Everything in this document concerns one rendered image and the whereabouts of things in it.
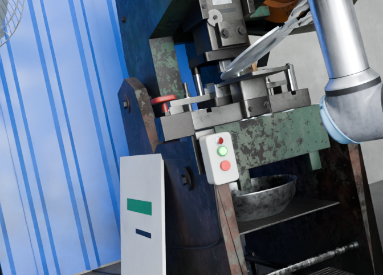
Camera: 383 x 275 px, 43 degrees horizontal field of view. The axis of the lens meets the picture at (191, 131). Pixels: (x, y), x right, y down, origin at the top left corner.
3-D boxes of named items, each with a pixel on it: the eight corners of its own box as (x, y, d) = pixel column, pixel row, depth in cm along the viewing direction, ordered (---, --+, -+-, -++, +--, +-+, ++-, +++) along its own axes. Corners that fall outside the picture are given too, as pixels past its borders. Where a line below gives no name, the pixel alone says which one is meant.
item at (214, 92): (255, 90, 171) (252, 77, 171) (217, 97, 166) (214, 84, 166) (243, 93, 180) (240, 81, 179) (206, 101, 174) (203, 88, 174)
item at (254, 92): (300, 106, 148) (290, 63, 148) (260, 115, 143) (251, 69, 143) (259, 114, 171) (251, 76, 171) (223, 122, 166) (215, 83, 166)
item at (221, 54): (259, 59, 170) (255, 44, 169) (207, 68, 162) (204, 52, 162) (237, 68, 185) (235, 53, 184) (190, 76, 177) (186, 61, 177)
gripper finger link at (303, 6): (279, 15, 141) (306, -6, 138) (281, 18, 147) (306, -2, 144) (286, 24, 141) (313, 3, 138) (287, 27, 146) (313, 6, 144)
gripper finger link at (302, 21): (286, 24, 140) (313, 3, 138) (288, 27, 146) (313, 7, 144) (293, 33, 140) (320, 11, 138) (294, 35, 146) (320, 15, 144)
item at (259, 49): (268, 54, 170) (267, 52, 170) (314, 7, 145) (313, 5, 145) (208, 91, 157) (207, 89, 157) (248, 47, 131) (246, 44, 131)
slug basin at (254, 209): (322, 204, 164) (316, 175, 164) (234, 232, 152) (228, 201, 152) (270, 197, 196) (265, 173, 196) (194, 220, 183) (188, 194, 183)
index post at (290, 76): (298, 89, 167) (293, 61, 167) (292, 91, 166) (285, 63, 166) (294, 90, 170) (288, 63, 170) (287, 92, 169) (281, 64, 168)
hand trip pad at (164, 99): (182, 120, 137) (176, 93, 137) (162, 124, 135) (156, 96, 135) (173, 121, 144) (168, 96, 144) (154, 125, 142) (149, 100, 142)
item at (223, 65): (234, 69, 171) (232, 59, 171) (221, 71, 170) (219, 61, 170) (229, 71, 174) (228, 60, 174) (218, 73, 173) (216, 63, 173)
